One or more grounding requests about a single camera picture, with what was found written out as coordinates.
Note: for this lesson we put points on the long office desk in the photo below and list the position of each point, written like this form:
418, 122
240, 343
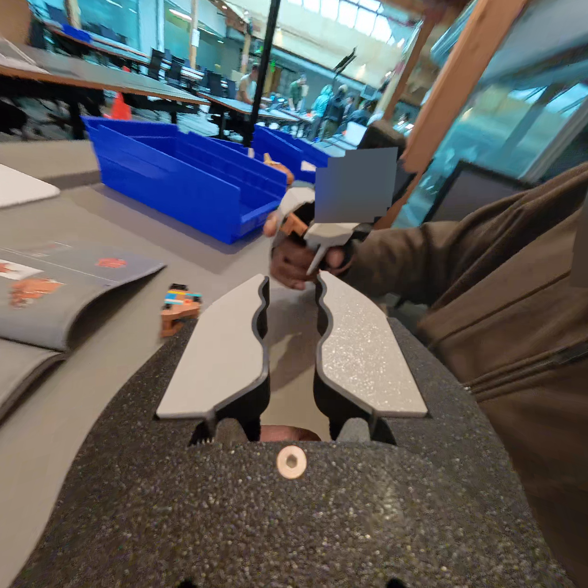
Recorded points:
92, 76

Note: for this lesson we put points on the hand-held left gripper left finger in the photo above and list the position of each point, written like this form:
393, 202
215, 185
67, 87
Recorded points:
220, 358

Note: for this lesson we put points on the white tablet stand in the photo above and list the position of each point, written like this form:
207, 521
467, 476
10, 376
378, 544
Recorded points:
23, 186

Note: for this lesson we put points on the orange cone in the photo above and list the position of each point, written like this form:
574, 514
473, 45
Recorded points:
120, 110

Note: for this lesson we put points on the large blue plastic bin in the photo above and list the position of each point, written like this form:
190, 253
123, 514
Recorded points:
183, 183

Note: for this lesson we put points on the person's brown jacket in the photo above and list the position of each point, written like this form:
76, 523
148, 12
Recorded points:
528, 390

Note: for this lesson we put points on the wooden beam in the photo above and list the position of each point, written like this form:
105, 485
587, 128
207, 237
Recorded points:
459, 69

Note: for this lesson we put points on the brown brick animal model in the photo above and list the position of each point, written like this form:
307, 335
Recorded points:
280, 170

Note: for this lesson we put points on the row of black office chairs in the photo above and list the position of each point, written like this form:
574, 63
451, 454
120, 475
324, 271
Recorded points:
158, 64

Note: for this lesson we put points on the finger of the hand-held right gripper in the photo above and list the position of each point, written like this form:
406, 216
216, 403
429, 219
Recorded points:
330, 234
291, 200

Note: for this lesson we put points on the black pole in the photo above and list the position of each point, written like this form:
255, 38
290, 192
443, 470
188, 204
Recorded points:
264, 69

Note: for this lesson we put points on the grey building instruction booklet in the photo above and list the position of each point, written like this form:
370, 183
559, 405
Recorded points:
69, 312

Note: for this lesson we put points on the angled brown brick plate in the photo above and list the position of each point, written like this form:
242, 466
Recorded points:
294, 226

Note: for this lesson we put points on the dark framed panel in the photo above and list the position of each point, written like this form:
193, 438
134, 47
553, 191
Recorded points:
482, 193

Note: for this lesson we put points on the multicoloured brick model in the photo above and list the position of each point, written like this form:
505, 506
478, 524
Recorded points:
177, 312

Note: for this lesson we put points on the person's right hand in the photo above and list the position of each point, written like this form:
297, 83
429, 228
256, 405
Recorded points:
289, 264

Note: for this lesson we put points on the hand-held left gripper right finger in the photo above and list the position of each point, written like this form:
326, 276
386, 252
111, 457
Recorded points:
367, 358

